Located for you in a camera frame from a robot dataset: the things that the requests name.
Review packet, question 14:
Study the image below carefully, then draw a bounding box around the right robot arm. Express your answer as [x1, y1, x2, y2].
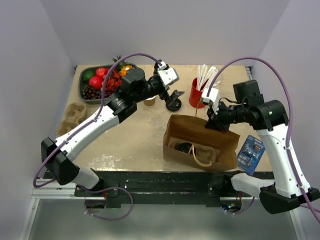
[200, 80, 320, 215]

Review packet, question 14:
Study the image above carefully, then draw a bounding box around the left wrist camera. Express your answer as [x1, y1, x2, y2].
[155, 59, 180, 89]

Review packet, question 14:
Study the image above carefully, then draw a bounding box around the purple cable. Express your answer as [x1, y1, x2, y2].
[207, 56, 320, 224]
[32, 52, 163, 221]

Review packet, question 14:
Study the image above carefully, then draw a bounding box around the brown paper bag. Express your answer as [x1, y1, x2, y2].
[163, 114, 240, 173]

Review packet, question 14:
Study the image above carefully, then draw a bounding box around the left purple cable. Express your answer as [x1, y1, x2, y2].
[32, 52, 163, 221]

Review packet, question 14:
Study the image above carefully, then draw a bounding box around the red apple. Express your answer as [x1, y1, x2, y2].
[95, 67, 109, 79]
[88, 76, 104, 90]

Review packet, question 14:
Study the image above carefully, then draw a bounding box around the green lime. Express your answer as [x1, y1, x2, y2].
[82, 70, 96, 82]

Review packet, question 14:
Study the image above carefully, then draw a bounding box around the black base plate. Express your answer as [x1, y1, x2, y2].
[43, 170, 271, 209]

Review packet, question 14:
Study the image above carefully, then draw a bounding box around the blue razor package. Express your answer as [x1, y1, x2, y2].
[237, 135, 266, 176]

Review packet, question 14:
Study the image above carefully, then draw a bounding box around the orange toy pineapple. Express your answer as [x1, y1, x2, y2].
[112, 60, 134, 79]

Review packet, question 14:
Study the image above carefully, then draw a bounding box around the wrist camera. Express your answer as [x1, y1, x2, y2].
[155, 59, 180, 89]
[200, 87, 221, 114]

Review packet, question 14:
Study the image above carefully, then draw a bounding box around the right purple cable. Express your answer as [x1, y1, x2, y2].
[207, 56, 320, 224]

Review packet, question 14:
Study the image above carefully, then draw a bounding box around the red plastic cup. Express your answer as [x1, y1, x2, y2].
[188, 78, 205, 109]

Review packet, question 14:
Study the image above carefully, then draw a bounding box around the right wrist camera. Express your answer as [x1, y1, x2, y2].
[200, 87, 221, 114]

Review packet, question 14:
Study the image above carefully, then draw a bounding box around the dark grape bunch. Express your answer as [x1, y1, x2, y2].
[80, 86, 115, 100]

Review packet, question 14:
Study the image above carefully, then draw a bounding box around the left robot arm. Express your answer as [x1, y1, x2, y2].
[41, 67, 184, 196]

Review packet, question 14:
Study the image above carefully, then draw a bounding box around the grey fruit tray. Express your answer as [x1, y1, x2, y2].
[78, 63, 137, 105]

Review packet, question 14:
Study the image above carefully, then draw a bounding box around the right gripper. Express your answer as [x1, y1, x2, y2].
[205, 98, 248, 133]

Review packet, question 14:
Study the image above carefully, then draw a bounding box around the red cherries cluster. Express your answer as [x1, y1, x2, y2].
[101, 70, 124, 92]

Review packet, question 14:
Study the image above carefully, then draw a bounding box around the aluminium frame rail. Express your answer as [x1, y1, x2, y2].
[31, 64, 307, 240]

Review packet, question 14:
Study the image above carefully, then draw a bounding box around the cardboard cup carrier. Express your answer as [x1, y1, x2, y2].
[168, 142, 217, 163]
[56, 102, 88, 137]

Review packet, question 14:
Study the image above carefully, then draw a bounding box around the black cup lid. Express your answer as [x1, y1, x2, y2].
[174, 142, 197, 155]
[165, 99, 182, 112]

